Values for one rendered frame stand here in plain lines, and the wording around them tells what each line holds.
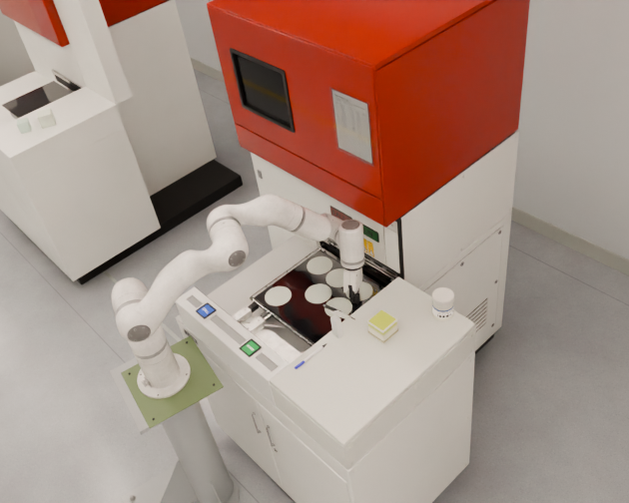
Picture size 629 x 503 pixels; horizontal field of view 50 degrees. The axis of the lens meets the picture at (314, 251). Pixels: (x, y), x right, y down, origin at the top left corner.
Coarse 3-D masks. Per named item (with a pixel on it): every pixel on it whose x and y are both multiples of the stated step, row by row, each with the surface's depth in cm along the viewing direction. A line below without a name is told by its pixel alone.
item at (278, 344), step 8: (248, 320) 251; (264, 328) 247; (264, 336) 244; (272, 336) 244; (272, 344) 241; (280, 344) 241; (288, 344) 240; (280, 352) 238; (288, 352) 237; (296, 352) 237; (288, 360) 235
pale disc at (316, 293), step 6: (312, 288) 256; (318, 288) 256; (324, 288) 255; (306, 294) 254; (312, 294) 254; (318, 294) 254; (324, 294) 253; (330, 294) 253; (312, 300) 252; (318, 300) 251; (324, 300) 251
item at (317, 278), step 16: (304, 272) 263; (304, 288) 257; (336, 288) 255; (288, 304) 252; (304, 304) 251; (320, 304) 250; (352, 304) 248; (288, 320) 246; (304, 320) 245; (320, 320) 244; (320, 336) 238
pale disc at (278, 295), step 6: (276, 288) 259; (282, 288) 258; (288, 288) 258; (270, 294) 257; (276, 294) 256; (282, 294) 256; (288, 294) 256; (270, 300) 254; (276, 300) 254; (282, 300) 254; (288, 300) 253
